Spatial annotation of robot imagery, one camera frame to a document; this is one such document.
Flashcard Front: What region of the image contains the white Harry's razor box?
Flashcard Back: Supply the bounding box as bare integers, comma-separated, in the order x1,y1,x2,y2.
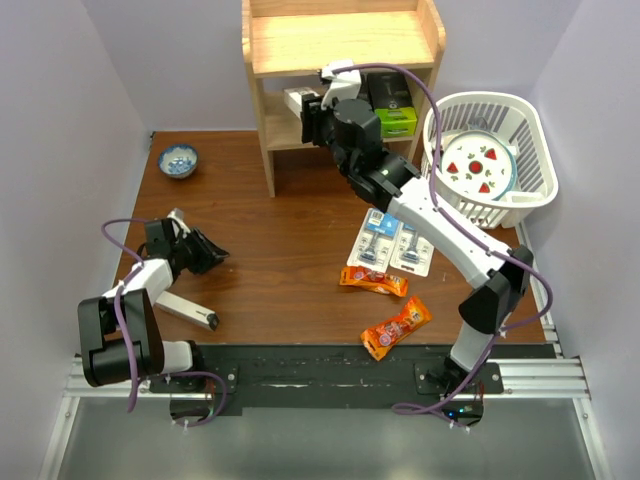
283,87,321,121

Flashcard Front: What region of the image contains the black green razor box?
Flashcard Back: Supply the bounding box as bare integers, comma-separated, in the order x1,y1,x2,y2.
357,73,375,110
367,71,417,138

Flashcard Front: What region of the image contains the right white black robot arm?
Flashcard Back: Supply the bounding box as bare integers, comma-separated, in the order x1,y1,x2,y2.
300,94,533,393

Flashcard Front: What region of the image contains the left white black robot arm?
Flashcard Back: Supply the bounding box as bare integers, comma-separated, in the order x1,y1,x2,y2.
78,209,229,392

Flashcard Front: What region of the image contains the wooden two-tier shelf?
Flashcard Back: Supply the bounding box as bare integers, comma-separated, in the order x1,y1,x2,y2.
241,0,447,198

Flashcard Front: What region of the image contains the silver Harry's razor box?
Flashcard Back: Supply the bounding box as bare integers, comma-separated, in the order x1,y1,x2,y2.
155,291,219,331

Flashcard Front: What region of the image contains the blue white ceramic bowl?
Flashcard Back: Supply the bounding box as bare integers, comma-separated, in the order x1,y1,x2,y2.
157,144,199,179

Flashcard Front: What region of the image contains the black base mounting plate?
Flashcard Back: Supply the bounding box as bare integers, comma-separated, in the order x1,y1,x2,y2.
87,342,557,426

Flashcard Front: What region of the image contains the left blue razor blister pack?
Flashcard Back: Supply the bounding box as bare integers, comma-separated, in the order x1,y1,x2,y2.
346,208,400,273

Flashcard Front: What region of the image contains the blue razor blister pack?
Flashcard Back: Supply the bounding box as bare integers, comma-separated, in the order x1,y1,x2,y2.
346,208,400,273
390,223,435,278

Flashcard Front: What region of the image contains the upper orange razor bag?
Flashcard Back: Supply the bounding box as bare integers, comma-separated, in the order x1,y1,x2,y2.
339,266,409,298

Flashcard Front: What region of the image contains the orange razor bag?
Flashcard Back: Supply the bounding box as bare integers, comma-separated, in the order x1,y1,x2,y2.
339,266,409,298
360,296,432,361

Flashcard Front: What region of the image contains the right blue razor blister pack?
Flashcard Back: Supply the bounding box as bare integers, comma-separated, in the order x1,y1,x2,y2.
390,223,435,278

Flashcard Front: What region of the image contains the white watermelon pattern plate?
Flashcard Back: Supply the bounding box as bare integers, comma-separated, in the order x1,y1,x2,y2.
439,130,517,202

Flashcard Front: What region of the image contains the white plastic laundry basket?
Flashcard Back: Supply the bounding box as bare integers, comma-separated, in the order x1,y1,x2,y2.
436,91,559,229

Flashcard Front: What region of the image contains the lower orange razor bag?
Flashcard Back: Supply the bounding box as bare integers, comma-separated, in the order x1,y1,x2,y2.
360,296,432,361

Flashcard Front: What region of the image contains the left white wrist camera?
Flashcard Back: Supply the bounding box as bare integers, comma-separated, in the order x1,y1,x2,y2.
167,208,191,239

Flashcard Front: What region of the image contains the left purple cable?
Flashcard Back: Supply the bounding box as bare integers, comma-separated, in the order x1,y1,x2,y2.
100,217,229,429

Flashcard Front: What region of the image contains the purple cable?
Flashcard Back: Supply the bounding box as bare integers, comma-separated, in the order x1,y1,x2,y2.
100,217,229,429
344,61,555,419

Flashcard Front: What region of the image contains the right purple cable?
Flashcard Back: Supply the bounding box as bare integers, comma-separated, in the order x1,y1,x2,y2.
344,61,555,419

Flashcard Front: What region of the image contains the aluminium rail frame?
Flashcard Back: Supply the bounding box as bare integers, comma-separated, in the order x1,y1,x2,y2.
41,225,608,479

